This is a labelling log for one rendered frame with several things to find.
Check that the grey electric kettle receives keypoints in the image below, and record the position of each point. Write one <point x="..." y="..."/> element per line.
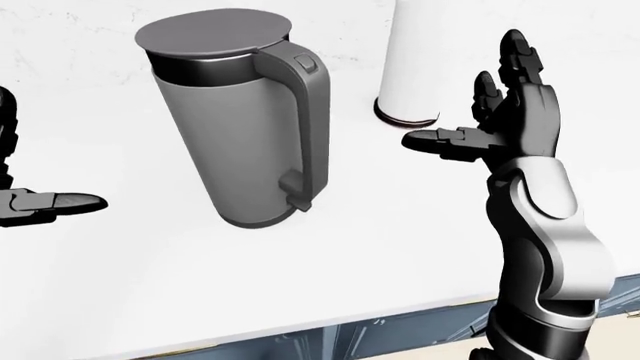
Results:
<point x="240" y="123"/>

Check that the white cylinder container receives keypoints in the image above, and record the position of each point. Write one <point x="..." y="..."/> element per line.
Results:
<point x="415" y="60"/>

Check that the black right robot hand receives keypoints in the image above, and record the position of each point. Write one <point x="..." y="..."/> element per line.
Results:
<point x="530" y="123"/>

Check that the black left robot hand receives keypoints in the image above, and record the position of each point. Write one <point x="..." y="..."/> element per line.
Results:
<point x="30" y="204"/>

